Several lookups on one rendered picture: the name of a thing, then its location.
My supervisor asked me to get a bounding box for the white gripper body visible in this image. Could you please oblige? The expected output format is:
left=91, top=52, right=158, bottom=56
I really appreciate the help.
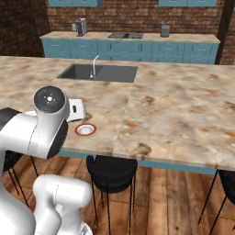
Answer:
left=66, top=110, right=88, bottom=124

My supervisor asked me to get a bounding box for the white tap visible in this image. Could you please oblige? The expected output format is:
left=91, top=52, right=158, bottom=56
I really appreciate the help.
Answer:
left=89, top=54, right=100, bottom=79

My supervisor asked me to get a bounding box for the grey toaster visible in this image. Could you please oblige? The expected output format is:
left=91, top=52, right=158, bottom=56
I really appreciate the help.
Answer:
left=160, top=23, right=171, bottom=39

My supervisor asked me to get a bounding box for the blue wall cupboard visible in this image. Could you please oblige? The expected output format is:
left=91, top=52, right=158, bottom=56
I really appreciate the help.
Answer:
left=48, top=0, right=104, bottom=8
left=158, top=0, right=218, bottom=8

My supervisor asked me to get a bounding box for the white saucer with red rim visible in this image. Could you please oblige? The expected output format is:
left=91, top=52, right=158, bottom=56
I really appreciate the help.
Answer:
left=74, top=123, right=97, bottom=137

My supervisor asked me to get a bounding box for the black hob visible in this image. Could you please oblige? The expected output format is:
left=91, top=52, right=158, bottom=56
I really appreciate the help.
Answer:
left=107, top=31, right=144, bottom=39

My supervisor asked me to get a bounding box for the blue base cupboard run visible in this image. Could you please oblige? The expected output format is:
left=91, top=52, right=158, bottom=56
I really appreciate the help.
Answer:
left=41, top=38, right=220, bottom=65

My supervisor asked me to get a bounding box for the dark grey sink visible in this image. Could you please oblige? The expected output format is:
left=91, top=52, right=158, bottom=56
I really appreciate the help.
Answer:
left=56, top=62, right=139, bottom=84

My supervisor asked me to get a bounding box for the black stool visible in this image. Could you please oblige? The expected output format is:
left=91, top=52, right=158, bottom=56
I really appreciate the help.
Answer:
left=85, top=154, right=139, bottom=235
left=2, top=151, right=39, bottom=209
left=197, top=169, right=235, bottom=235

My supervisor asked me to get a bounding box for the blue island counter base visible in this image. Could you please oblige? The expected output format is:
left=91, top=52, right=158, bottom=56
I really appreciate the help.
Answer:
left=58, top=150, right=218, bottom=176

